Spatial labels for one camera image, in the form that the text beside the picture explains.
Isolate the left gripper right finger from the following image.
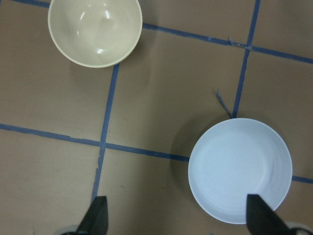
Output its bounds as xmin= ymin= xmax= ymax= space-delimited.
xmin=246 ymin=194 xmax=290 ymax=235

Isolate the blue plate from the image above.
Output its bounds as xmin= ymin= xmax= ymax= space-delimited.
xmin=188 ymin=118 xmax=292 ymax=224

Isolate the cream bowl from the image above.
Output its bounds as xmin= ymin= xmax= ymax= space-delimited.
xmin=48 ymin=0 xmax=143 ymax=68

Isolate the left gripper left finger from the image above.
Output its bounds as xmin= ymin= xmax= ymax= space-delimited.
xmin=77 ymin=196 xmax=108 ymax=235

